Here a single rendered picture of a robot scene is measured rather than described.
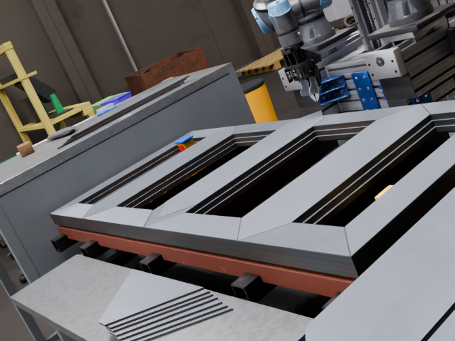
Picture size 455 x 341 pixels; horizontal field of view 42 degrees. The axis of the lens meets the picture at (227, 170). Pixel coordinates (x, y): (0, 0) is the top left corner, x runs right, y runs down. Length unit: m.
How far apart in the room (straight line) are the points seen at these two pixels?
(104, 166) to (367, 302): 1.74
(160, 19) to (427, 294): 8.97
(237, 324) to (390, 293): 0.40
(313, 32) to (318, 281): 1.45
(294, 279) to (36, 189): 1.41
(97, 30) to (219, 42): 2.09
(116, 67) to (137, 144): 6.74
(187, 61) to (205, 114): 5.44
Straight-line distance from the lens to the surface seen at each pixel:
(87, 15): 9.31
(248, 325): 1.25
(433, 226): 1.13
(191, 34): 9.92
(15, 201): 2.43
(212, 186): 1.79
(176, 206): 1.76
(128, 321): 1.43
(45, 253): 2.48
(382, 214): 1.20
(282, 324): 1.21
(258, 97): 4.85
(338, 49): 2.52
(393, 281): 1.01
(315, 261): 1.17
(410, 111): 1.77
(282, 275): 1.29
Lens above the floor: 1.36
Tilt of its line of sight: 15 degrees down
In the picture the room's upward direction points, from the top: 24 degrees counter-clockwise
